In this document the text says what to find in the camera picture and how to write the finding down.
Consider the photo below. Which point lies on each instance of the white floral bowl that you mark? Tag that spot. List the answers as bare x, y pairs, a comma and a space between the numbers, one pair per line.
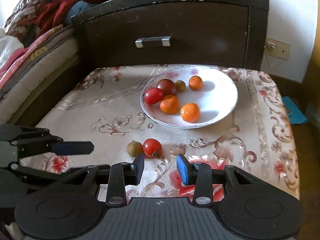
216, 100

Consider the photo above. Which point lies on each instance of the orange tangerine front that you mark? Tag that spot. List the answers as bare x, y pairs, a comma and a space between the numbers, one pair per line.
190, 112

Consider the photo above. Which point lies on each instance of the red blanket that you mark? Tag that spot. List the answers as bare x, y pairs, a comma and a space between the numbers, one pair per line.
54, 12

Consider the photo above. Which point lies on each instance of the dark red oval tomato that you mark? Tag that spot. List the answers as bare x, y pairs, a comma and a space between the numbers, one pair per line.
153, 95

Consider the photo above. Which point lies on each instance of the wall power socket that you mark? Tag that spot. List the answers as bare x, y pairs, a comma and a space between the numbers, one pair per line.
277, 49

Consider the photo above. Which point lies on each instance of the bed mattress with quilts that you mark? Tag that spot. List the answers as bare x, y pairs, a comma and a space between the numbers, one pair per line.
29, 70

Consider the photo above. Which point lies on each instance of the blue garment on bed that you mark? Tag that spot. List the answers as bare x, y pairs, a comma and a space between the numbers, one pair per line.
77, 8

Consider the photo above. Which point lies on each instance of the metal drawer handle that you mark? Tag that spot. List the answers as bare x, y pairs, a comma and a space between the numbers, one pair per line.
160, 41

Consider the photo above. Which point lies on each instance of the blue item on floor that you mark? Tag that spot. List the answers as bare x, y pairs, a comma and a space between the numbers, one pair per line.
296, 117

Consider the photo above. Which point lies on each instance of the brown longan back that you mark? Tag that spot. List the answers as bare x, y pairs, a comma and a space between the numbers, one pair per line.
180, 86

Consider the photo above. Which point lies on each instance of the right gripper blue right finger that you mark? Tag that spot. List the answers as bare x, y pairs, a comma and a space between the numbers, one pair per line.
199, 175

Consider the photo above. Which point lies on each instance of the dark wooden nightstand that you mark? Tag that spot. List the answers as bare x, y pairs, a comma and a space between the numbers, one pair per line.
229, 33

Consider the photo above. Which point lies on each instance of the brown longan front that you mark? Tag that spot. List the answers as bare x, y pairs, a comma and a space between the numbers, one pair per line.
134, 148

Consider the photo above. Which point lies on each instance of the orange tangerine back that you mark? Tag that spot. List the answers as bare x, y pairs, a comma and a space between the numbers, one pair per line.
195, 83

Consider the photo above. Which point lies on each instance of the orange tangerine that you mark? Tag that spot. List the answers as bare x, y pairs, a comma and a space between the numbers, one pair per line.
195, 83
169, 104
190, 112

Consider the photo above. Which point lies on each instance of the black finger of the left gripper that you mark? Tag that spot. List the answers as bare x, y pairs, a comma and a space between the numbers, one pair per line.
34, 141

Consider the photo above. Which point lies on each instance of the large dark red tomato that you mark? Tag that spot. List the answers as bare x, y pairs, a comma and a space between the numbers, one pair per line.
167, 87

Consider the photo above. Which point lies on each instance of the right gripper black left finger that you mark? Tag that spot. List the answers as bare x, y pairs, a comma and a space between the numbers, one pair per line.
121, 175

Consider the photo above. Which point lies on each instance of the brown longan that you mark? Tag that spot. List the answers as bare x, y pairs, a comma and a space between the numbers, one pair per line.
180, 86
134, 148

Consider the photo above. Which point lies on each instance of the red cherry tomato with stem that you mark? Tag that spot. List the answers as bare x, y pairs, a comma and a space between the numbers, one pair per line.
152, 148

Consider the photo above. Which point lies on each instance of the floral beige tablecloth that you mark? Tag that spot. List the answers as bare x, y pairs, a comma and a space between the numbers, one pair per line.
105, 109

